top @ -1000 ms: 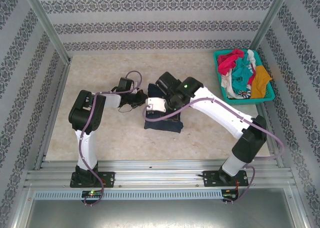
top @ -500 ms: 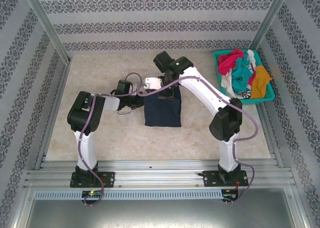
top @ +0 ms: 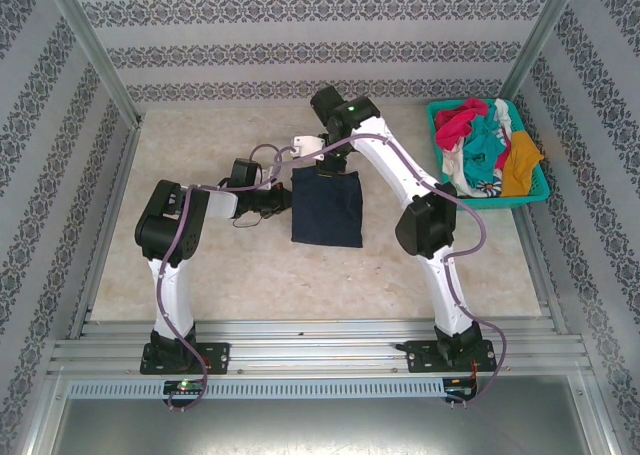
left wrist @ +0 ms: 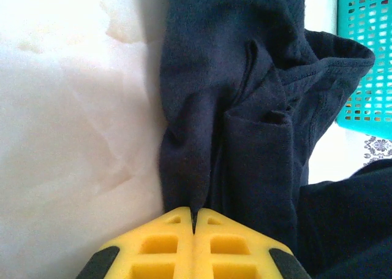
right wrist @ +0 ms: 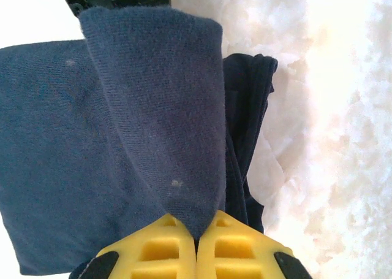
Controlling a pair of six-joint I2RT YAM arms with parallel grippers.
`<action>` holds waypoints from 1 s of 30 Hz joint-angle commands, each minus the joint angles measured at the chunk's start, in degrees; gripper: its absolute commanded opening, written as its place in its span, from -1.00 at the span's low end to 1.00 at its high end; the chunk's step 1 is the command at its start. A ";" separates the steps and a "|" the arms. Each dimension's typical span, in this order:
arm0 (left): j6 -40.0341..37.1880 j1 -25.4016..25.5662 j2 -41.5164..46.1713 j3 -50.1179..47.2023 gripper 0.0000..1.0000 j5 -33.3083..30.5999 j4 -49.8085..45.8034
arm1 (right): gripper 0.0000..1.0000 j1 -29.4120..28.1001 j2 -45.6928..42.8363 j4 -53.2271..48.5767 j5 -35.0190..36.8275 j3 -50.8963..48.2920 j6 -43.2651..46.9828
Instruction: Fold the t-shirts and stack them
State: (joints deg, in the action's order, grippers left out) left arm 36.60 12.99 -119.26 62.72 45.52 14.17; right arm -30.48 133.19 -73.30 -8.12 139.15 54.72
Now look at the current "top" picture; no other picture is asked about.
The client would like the aluminium frame post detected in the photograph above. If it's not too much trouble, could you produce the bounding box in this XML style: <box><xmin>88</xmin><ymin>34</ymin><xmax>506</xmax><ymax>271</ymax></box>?
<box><xmin>491</xmin><ymin>0</ymin><xmax>585</xmax><ymax>124</ymax></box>
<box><xmin>42</xmin><ymin>0</ymin><xmax>143</xmax><ymax>129</ymax></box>

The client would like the aluminium mounting rail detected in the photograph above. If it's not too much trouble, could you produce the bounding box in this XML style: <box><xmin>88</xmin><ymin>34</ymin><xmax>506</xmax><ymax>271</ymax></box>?
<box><xmin>47</xmin><ymin>318</ymin><xmax>596</xmax><ymax>376</ymax></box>

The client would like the navy blue t-shirt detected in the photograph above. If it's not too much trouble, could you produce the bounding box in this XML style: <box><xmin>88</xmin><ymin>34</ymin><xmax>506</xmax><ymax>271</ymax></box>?
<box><xmin>290</xmin><ymin>167</ymin><xmax>364</xmax><ymax>249</ymax></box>

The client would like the white floral print t-shirt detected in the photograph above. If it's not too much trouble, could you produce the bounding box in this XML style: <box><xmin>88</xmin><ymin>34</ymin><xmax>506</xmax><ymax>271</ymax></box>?
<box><xmin>469</xmin><ymin>177</ymin><xmax>504</xmax><ymax>198</ymax></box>

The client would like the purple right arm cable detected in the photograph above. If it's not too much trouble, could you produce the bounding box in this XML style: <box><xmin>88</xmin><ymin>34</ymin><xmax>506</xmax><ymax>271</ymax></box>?
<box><xmin>272</xmin><ymin>133</ymin><xmax>511</xmax><ymax>406</ymax></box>

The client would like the teal plastic laundry basket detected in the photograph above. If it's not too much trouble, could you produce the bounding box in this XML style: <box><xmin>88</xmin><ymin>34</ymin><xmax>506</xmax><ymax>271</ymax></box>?
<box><xmin>426</xmin><ymin>98</ymin><xmax>552</xmax><ymax>212</ymax></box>

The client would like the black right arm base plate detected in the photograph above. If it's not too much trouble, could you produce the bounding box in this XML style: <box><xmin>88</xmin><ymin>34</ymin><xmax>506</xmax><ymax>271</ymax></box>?
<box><xmin>403</xmin><ymin>338</ymin><xmax>499</xmax><ymax>375</ymax></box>

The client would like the slotted grey cable duct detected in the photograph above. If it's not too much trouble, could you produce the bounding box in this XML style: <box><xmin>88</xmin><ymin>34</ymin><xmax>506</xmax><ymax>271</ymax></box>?
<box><xmin>67</xmin><ymin>378</ymin><xmax>447</xmax><ymax>400</ymax></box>

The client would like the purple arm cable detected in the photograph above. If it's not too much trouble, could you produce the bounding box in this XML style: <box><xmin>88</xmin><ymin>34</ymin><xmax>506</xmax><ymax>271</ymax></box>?
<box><xmin>272</xmin><ymin>133</ymin><xmax>511</xmax><ymax>406</ymax></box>
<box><xmin>155</xmin><ymin>143</ymin><xmax>301</xmax><ymax>414</ymax></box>

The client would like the cream white t-shirt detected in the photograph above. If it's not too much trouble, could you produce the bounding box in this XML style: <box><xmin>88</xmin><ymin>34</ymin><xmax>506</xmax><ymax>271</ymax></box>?
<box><xmin>439</xmin><ymin>147</ymin><xmax>474</xmax><ymax>196</ymax></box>

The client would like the aluminium side rail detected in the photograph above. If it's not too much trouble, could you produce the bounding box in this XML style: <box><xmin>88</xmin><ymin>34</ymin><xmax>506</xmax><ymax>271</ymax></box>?
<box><xmin>67</xmin><ymin>124</ymin><xmax>144</xmax><ymax>339</ymax></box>
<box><xmin>514</xmin><ymin>194</ymin><xmax>571</xmax><ymax>336</ymax></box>

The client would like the mustard yellow t-shirt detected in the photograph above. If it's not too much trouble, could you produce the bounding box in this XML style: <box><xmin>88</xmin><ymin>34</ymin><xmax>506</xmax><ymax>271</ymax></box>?
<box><xmin>499</xmin><ymin>129</ymin><xmax>545</xmax><ymax>198</ymax></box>

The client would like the white t-shirt teal print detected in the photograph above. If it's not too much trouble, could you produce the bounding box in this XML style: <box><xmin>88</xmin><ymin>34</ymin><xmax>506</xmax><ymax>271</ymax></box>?
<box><xmin>487</xmin><ymin>98</ymin><xmax>515</xmax><ymax>149</ymax></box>

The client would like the grey sheet metal panel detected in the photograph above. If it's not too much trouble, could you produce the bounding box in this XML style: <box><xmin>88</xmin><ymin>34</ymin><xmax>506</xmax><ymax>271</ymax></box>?
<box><xmin>29</xmin><ymin>374</ymin><xmax>614</xmax><ymax>455</ymax></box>

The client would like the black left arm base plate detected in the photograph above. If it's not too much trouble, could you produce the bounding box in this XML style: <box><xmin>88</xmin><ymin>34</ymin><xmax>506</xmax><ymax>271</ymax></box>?
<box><xmin>139</xmin><ymin>342</ymin><xmax>232</xmax><ymax>376</ymax></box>

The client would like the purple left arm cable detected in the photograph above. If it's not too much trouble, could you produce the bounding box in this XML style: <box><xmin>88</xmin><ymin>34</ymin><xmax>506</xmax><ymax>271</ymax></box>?
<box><xmin>155</xmin><ymin>143</ymin><xmax>301</xmax><ymax>414</ymax></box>

